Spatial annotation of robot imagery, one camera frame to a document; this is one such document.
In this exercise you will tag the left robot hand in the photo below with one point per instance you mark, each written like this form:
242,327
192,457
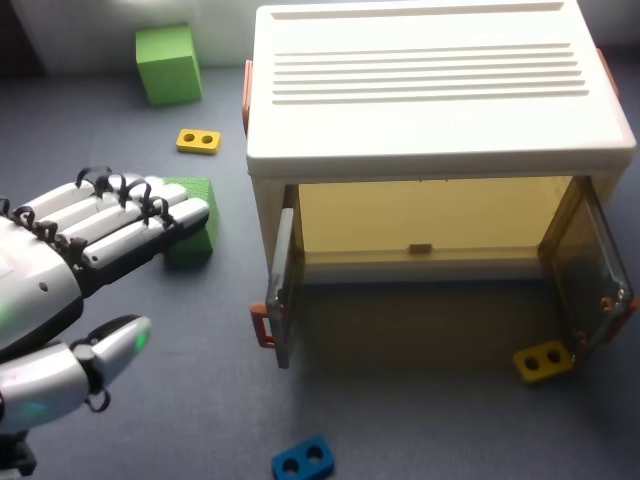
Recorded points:
45,260

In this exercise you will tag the large green foam block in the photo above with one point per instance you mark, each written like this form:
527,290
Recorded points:
167,70

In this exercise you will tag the blue two-hole block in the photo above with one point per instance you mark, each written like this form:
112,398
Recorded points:
302,460

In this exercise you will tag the white storage box with doors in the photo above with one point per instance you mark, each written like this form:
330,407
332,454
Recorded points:
425,115

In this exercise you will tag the yellow two-hole block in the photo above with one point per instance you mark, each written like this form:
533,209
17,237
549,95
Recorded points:
198,149
542,376

